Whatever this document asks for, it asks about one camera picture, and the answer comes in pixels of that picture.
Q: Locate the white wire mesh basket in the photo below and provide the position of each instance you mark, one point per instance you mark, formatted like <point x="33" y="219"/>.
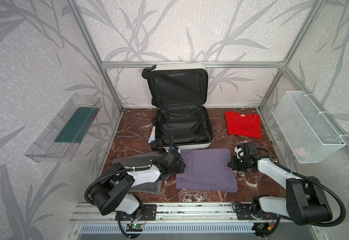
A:
<point x="304" y="125"/>

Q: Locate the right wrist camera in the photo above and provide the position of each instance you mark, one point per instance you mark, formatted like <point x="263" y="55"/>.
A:
<point x="239" y="152"/>

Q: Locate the white blue cream tube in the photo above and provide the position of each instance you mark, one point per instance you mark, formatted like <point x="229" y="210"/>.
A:
<point x="152" y="136"/>

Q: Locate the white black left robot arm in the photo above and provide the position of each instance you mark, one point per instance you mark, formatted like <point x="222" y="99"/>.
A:
<point x="110" y="192"/>

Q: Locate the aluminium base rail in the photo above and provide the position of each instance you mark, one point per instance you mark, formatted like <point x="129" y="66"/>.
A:
<point x="181" y="212"/>

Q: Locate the green circuit board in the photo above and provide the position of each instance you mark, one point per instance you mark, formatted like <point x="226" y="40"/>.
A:
<point x="131" y="228"/>

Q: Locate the grey towel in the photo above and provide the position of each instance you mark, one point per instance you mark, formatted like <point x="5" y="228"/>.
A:
<point x="144" y="181"/>

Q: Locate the green board in bin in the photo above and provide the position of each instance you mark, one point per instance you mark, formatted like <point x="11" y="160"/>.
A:
<point x="77" y="126"/>

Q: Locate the white black suitcase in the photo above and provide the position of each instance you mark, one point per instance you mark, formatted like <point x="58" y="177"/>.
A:
<point x="179" y="92"/>

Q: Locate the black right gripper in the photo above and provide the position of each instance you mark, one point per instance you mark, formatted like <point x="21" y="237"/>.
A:
<point x="237" y="162"/>

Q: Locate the red t-shirt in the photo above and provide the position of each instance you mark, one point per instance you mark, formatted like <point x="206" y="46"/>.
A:
<point x="243" y="125"/>

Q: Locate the pink item in basket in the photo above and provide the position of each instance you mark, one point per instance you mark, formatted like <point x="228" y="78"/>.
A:
<point x="301" y="152"/>

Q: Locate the clear plastic wall bin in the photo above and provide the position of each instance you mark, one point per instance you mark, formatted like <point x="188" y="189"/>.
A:
<point x="44" y="149"/>

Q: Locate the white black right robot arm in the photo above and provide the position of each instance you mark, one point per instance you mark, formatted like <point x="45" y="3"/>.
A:
<point x="305" y="202"/>

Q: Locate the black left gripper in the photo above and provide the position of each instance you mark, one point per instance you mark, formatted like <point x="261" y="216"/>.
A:
<point x="178" y="162"/>

